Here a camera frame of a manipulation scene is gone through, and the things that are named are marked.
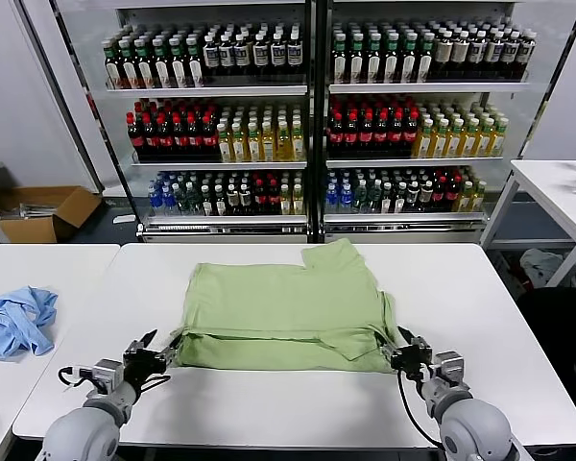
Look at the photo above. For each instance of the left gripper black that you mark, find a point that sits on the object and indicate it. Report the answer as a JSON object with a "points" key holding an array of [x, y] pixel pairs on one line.
{"points": [[141, 365]]}

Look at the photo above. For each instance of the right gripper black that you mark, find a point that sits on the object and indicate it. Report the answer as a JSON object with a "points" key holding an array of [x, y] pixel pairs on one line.
{"points": [[413, 360]]}

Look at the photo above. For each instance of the light green polo shirt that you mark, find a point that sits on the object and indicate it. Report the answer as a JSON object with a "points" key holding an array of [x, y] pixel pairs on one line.
{"points": [[278, 298]]}

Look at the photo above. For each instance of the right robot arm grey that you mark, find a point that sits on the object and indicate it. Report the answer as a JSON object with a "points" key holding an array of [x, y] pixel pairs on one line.
{"points": [[475, 427]]}

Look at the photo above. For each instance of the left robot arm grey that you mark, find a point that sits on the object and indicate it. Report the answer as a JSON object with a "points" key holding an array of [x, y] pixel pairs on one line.
{"points": [[77, 432]]}

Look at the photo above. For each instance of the grey clothes pile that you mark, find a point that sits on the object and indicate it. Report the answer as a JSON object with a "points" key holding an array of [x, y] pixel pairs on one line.
{"points": [[542, 266]]}

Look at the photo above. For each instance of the white paper scrap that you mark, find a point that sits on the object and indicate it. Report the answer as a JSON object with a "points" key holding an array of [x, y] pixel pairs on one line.
{"points": [[124, 219]]}

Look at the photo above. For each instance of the blue label water bottle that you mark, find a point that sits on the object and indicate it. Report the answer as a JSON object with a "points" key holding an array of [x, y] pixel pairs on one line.
{"points": [[331, 199], [154, 201], [168, 201], [345, 199]]}

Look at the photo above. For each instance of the small dark bottle white cap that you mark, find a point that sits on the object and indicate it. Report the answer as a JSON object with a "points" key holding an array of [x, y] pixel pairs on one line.
{"points": [[386, 201], [399, 201], [219, 204], [206, 204]]}

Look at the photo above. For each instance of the green tinted water bottle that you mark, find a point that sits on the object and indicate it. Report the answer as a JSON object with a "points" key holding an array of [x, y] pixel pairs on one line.
{"points": [[192, 201], [180, 201], [360, 199], [373, 199]]}

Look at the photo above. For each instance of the crumpled light blue shirt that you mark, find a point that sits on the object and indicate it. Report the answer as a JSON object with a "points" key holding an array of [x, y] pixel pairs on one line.
{"points": [[14, 326]]}

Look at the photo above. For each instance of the small dark bottle pale label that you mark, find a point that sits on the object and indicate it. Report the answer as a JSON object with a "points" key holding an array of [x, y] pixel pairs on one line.
{"points": [[245, 199], [232, 199], [426, 197], [413, 197]]}

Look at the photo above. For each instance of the small red cap cola bottle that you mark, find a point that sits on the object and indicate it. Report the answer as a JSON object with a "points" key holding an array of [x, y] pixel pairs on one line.
{"points": [[260, 199], [272, 199], [452, 197], [439, 197]]}

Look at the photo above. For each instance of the small yellow tea bottle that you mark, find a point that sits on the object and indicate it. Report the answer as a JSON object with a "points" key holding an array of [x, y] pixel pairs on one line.
{"points": [[285, 201], [297, 201], [477, 199], [464, 199]]}

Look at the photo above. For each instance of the open cardboard box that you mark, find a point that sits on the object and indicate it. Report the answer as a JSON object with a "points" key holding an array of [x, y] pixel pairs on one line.
{"points": [[72, 206]]}

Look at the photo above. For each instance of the metal rods bundle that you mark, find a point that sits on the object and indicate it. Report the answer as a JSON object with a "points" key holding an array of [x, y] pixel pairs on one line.
{"points": [[33, 209]]}

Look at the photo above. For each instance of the yellow tea bottle white cap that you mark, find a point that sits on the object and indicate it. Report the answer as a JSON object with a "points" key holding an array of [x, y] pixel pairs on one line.
{"points": [[224, 146], [283, 145], [485, 140], [424, 141], [498, 139], [297, 145], [471, 141], [440, 141], [239, 146], [456, 141], [268, 146], [253, 146]]}

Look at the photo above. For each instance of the white side table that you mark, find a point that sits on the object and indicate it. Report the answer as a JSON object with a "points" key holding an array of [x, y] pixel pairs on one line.
{"points": [[542, 175]]}

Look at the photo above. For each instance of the white drinks display cabinet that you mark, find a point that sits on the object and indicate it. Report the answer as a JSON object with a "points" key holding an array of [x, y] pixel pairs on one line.
{"points": [[206, 91], [427, 88]]}

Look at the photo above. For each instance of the green cap dark tea bottle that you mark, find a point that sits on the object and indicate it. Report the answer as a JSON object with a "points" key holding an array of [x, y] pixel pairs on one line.
{"points": [[425, 60], [374, 60], [195, 67], [111, 67], [340, 60], [356, 60], [127, 67], [409, 60], [160, 67], [391, 60], [143, 67], [177, 67]]}

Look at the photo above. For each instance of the white label dark drink bottle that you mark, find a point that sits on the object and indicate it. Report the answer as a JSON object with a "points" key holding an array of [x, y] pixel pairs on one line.
{"points": [[211, 55], [294, 53], [260, 54], [511, 52], [477, 52], [277, 54], [494, 52], [527, 50], [227, 55], [242, 55]]}

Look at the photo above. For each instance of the beige label dark drink bottle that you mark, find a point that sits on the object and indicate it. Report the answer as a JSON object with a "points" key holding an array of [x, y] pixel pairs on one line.
{"points": [[444, 53], [461, 53]]}

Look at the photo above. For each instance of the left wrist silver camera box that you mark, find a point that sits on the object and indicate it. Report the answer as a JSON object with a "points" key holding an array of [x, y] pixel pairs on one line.
{"points": [[108, 372]]}

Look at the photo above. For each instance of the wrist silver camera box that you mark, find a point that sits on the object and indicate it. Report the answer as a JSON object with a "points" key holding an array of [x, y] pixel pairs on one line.
{"points": [[108, 372], [453, 367]]}

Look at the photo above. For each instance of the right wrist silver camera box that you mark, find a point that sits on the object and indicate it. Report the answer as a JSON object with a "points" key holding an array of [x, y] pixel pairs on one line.
{"points": [[453, 367]]}

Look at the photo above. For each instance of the glass cabinet door black frame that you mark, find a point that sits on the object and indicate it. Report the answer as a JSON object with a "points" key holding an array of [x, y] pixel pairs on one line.
{"points": [[540, 86], [75, 96]]}

